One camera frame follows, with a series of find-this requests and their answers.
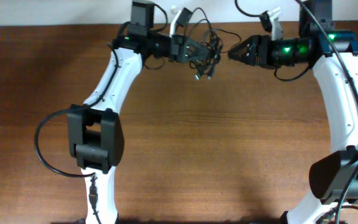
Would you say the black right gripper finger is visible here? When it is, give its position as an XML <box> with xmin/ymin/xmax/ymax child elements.
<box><xmin>229</xmin><ymin>35</ymin><xmax>259</xmax><ymax>54</ymax></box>
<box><xmin>228</xmin><ymin>52</ymin><xmax>256</xmax><ymax>66</ymax></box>

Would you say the black thin plug cable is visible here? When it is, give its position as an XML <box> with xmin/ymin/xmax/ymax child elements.
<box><xmin>194</xmin><ymin>18</ymin><xmax>242</xmax><ymax>78</ymax></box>

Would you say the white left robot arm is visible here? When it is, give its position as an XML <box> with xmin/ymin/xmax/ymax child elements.
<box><xmin>67</xmin><ymin>1</ymin><xmax>212</xmax><ymax>223</ymax></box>

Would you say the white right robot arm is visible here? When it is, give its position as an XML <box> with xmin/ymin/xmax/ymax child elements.
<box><xmin>228</xmin><ymin>0</ymin><xmax>358</xmax><ymax>224</ymax></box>

